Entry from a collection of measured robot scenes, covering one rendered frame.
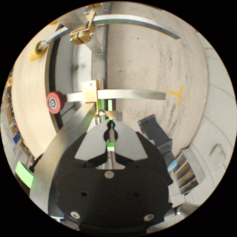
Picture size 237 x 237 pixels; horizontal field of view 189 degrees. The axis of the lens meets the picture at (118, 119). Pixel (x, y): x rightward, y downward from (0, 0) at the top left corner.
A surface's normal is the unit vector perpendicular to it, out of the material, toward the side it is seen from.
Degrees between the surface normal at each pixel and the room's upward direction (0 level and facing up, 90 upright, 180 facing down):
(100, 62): 0
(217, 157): 90
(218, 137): 90
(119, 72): 0
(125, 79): 0
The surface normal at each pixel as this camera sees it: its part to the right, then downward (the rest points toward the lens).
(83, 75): 0.05, 0.47
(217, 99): -1.00, -0.04
